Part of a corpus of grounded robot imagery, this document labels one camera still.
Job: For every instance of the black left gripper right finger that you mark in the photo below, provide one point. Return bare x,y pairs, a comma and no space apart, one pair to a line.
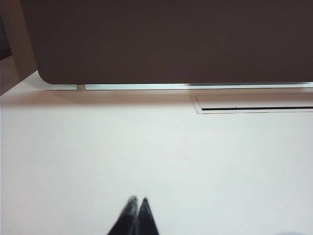
146,220

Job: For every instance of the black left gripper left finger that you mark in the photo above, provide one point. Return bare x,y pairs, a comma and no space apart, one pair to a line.
127,220

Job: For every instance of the brown desk partition panel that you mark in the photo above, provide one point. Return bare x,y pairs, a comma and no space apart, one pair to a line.
171,41

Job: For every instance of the long aluminium partition base rail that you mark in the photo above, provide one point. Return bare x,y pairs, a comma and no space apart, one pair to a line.
146,86

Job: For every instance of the short aluminium partition base rail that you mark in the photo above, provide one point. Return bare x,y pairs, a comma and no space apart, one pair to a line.
63,87

